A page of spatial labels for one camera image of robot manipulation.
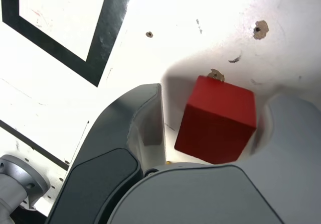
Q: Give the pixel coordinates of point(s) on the black tape strip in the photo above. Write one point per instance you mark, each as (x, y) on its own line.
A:
(32, 146)

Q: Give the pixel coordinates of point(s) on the black tape square outline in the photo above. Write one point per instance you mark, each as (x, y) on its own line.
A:
(105, 45)

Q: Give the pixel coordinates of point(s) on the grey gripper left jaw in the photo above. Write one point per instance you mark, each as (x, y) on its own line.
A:
(100, 158)

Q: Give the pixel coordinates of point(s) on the red cube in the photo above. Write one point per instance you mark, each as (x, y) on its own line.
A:
(215, 123)

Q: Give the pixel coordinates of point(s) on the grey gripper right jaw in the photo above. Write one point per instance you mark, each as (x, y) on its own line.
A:
(200, 199)

